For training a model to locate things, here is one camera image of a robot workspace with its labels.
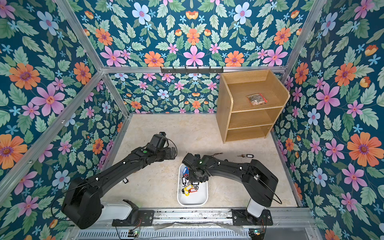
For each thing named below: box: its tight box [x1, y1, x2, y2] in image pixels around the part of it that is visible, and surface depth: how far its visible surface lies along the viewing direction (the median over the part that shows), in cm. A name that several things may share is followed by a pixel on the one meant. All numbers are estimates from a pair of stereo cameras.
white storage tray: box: [177, 163, 209, 207], surface depth 83 cm
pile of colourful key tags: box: [181, 166, 200, 197], surface depth 86 cm
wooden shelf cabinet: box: [216, 69, 291, 144], surface depth 90 cm
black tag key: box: [237, 153, 255, 158], surface depth 98 cm
